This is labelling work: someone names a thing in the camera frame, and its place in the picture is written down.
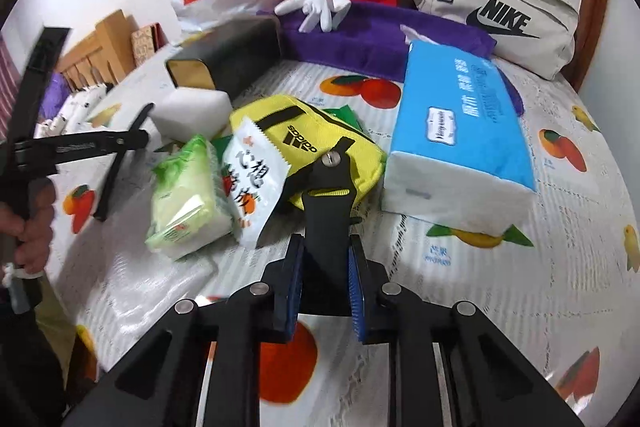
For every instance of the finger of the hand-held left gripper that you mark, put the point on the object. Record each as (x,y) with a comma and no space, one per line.
(40,72)
(90,144)

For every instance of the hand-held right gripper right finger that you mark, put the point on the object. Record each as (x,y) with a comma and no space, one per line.
(357,297)

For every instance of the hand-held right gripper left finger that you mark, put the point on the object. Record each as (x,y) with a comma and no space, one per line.
(295,287)

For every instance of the black hinged plastic bar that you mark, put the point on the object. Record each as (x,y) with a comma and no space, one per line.
(322,232)

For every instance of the white foam sponge block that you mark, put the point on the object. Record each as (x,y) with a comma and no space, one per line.
(190,112)

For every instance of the green and white tissue pack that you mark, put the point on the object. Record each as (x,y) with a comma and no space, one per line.
(185,202)

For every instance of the white orange-print snack packet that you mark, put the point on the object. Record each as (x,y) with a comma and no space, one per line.
(255,177)

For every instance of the yellow zip pouch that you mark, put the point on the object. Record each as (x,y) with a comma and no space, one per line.
(300,127)

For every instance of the purple fabric storage box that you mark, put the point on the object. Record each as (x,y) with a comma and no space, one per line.
(360,37)

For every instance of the person's left hand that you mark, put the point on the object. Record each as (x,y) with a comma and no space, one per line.
(40,227)

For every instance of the purple cloth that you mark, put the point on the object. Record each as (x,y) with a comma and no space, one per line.
(56,94)

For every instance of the red striped cloth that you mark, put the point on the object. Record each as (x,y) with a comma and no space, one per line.
(7,82)

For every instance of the white spotted cloth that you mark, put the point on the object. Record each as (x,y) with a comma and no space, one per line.
(75,107)

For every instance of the brown patterned box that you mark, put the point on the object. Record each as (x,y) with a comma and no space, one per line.
(147,44)

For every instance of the fruit printed bed sheet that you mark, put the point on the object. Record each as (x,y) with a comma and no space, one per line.
(500,282)

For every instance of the black box with gold end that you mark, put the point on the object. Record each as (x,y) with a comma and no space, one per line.
(230,52)

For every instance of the blue tissue pack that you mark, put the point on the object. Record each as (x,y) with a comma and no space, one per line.
(460,127)

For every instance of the white glove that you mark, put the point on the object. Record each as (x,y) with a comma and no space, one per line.
(320,7)

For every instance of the beige waist bag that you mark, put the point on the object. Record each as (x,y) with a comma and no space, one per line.
(500,7)

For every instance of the light wooden slatted frame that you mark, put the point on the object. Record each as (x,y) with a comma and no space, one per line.
(100,47)

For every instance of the brown wooden bed frame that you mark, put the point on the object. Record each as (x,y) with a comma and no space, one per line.
(595,7)

